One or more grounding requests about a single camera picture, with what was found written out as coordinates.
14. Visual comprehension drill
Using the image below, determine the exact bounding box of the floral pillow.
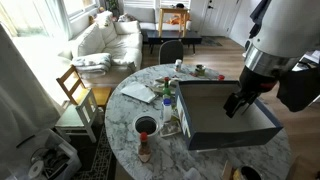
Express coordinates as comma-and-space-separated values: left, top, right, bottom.
94, 10, 114, 28

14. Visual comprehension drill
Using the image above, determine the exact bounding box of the hot sauce bottle red cap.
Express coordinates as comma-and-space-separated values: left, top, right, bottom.
137, 131, 153, 164

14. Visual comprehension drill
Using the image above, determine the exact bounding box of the black shell chair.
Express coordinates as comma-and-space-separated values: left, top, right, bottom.
158, 39, 185, 65

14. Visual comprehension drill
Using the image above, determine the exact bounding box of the yellow wooden side table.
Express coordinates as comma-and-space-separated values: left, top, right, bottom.
157, 6, 190, 38

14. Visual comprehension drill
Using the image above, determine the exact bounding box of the wooden chair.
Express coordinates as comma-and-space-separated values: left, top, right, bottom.
55, 64, 114, 108
54, 88, 100, 144

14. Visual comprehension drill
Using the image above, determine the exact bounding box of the grey couch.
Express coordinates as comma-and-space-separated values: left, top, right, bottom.
123, 6, 193, 33

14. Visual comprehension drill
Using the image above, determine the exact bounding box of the small grey floor mat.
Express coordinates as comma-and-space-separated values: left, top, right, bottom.
200, 36, 224, 48

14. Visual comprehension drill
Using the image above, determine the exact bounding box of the white curtain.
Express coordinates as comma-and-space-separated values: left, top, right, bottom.
0, 21, 63, 180

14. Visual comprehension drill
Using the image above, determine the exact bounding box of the black wrist-mounted block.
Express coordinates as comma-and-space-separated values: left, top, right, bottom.
276, 64, 320, 113

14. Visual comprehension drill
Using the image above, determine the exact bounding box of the small white pill bottle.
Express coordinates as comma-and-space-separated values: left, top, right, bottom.
174, 58, 183, 73

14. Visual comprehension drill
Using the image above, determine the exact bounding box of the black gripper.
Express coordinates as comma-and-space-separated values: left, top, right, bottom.
223, 65, 278, 119

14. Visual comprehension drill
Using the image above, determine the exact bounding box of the small clear plastic box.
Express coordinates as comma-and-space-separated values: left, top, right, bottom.
159, 120, 183, 138

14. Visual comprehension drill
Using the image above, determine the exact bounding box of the orange toy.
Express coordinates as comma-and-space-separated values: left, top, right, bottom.
165, 14, 191, 26

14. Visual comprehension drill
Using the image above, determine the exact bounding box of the white door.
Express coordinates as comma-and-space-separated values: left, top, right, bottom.
199, 0, 243, 37

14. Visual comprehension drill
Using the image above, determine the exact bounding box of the green house plant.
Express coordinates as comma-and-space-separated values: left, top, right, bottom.
105, 0, 120, 13

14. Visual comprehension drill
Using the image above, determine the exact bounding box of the striped cloth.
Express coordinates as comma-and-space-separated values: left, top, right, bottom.
149, 75, 183, 96

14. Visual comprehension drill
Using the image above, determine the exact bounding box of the black coffee table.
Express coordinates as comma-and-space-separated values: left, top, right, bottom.
145, 29, 203, 55

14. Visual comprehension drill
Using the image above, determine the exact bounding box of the small wooden block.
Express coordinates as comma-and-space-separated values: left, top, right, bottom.
221, 159, 234, 180

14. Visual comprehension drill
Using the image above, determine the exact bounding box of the dark hanging jacket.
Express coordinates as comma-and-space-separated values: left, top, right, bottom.
249, 0, 272, 26

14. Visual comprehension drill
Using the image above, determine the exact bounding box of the navy blue shoe box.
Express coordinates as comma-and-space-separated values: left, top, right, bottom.
174, 79, 284, 152

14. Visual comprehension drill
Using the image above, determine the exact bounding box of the dark patterned rug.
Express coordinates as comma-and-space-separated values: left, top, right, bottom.
71, 123, 118, 180

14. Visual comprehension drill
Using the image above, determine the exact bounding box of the white sofa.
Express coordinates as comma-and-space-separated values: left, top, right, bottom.
58, 11, 144, 89

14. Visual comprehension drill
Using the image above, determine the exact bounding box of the green glass bottle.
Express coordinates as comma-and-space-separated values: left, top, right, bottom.
162, 76, 172, 100

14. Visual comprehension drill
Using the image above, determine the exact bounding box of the yellow can dark inside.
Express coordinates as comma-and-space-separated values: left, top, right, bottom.
232, 164, 264, 180

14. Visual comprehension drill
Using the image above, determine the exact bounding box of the white paper napkin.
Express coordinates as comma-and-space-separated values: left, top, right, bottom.
119, 81, 158, 104

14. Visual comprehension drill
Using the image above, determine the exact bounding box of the folded grey white blanket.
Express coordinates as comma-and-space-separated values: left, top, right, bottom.
70, 52, 113, 76

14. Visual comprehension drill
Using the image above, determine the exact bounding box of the clear plastic storage bin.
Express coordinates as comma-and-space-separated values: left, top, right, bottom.
6, 128, 83, 180

